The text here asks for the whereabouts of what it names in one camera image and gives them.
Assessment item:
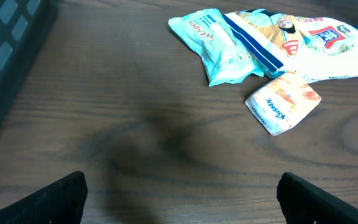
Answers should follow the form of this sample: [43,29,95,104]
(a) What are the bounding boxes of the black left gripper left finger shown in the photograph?
[0,171,88,224]

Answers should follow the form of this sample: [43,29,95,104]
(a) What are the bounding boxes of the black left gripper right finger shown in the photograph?
[277,172,358,224]

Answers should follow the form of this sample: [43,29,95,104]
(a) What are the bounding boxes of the orange small snack box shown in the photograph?
[244,72,321,136]

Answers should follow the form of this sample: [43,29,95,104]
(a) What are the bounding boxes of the cream chips snack bag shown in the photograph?
[223,9,358,83]

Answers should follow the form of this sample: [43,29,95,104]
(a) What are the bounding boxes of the light blue wipes pack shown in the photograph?
[168,9,264,86]

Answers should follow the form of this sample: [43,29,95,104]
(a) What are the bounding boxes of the grey plastic mesh basket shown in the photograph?
[0,0,58,126]

